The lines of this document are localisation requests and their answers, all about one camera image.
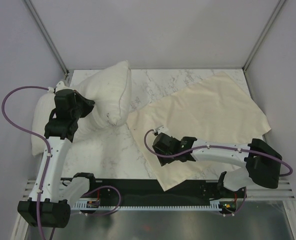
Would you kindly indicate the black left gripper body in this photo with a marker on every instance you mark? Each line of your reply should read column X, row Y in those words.
column 82, row 108

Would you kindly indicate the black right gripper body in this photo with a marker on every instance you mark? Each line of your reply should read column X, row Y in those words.
column 163, row 161

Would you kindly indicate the white pillow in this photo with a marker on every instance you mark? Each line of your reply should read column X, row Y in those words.
column 110, row 89

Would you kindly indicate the cream yellow pillowcase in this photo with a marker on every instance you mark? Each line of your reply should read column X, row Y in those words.
column 215, row 109

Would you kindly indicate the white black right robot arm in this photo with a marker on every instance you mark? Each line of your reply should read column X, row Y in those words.
column 257, row 162

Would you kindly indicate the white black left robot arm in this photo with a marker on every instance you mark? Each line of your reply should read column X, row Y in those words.
column 47, row 205

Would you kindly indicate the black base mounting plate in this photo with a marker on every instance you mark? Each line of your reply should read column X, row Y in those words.
column 148, row 192

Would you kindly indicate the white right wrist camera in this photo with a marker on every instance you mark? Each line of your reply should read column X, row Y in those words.
column 161, row 129

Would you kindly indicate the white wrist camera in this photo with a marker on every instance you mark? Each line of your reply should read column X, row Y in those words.
column 61, row 86
column 161, row 129

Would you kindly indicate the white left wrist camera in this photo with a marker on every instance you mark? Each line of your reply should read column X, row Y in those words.
column 61, row 86

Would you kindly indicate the left aluminium frame post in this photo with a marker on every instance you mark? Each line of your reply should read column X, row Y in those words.
column 45, row 34

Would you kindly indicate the aluminium frame post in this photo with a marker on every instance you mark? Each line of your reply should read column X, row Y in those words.
column 263, row 34
column 45, row 34

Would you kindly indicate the white slotted cable duct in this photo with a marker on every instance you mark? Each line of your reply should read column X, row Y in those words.
column 213, row 205

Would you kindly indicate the aluminium front rail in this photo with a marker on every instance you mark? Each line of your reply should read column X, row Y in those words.
column 283, row 192

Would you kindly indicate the right aluminium frame post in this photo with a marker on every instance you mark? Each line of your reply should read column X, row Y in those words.
column 263, row 34

